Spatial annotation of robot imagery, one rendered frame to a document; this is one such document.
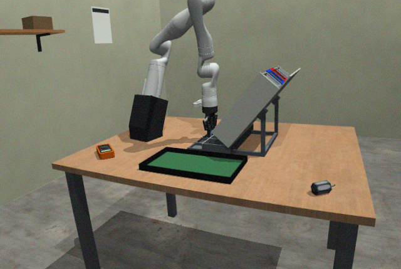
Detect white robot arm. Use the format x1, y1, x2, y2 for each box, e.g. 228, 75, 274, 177
142, 0, 219, 107

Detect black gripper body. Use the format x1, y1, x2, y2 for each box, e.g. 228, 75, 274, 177
202, 106, 217, 124

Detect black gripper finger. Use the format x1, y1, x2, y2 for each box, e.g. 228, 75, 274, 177
202, 117, 214, 138
212, 115, 217, 130

